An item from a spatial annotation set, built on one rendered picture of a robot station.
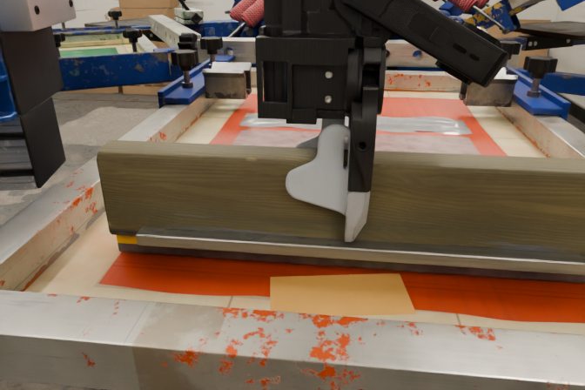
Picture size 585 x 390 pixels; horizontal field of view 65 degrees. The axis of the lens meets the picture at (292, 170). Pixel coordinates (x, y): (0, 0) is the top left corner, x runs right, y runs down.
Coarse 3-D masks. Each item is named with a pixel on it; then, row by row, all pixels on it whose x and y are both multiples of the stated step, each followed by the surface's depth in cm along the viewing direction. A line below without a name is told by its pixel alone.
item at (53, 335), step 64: (64, 192) 43; (0, 256) 33; (0, 320) 27; (64, 320) 27; (128, 320) 27; (192, 320) 27; (256, 320) 27; (320, 320) 27; (384, 320) 27; (64, 384) 27; (128, 384) 27; (192, 384) 26; (256, 384) 26; (320, 384) 25; (384, 384) 24; (448, 384) 24; (512, 384) 23; (576, 384) 23
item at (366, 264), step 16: (192, 256) 39; (208, 256) 39; (224, 256) 38; (240, 256) 38; (256, 256) 38; (272, 256) 38; (288, 256) 38; (432, 272) 37; (448, 272) 37; (464, 272) 36; (480, 272) 36; (496, 272) 36; (512, 272) 36; (528, 272) 36; (544, 272) 35
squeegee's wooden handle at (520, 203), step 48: (144, 144) 36; (192, 144) 36; (144, 192) 36; (192, 192) 35; (240, 192) 35; (384, 192) 33; (432, 192) 33; (480, 192) 32; (528, 192) 32; (576, 192) 32; (384, 240) 35; (432, 240) 34; (480, 240) 34; (528, 240) 33; (576, 240) 33
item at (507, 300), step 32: (480, 128) 71; (416, 288) 35; (448, 288) 35; (480, 288) 35; (512, 288) 35; (544, 288) 35; (576, 288) 35; (512, 320) 32; (544, 320) 32; (576, 320) 32
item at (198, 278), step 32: (256, 96) 89; (224, 128) 71; (256, 128) 71; (288, 128) 71; (128, 256) 39; (160, 256) 39; (160, 288) 35; (192, 288) 35; (224, 288) 35; (256, 288) 35
